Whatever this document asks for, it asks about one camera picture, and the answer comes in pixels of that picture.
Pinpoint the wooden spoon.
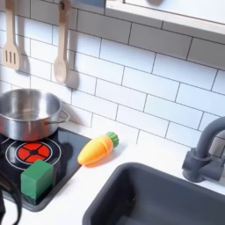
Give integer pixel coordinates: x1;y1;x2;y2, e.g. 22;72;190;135
53;0;72;85

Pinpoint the orange toy carrot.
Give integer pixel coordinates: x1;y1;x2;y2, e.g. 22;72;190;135
76;131;120;166

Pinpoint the slotted wooden spatula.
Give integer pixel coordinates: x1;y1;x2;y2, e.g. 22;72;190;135
2;0;22;71

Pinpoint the black toy stove top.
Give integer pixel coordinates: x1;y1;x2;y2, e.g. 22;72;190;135
0;127;92;213

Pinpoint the white wall cabinet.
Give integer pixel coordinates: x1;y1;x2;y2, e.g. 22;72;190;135
105;0;225;35

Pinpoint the green wooden block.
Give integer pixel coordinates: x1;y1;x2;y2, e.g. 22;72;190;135
20;159;54;201

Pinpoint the dark grey tap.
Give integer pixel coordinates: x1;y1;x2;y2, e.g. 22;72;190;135
181;116;225;184

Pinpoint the dark grey sink basin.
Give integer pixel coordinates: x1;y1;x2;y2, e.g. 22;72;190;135
82;162;225;225

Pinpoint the steel pot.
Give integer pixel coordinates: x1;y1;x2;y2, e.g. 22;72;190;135
0;88;71;142

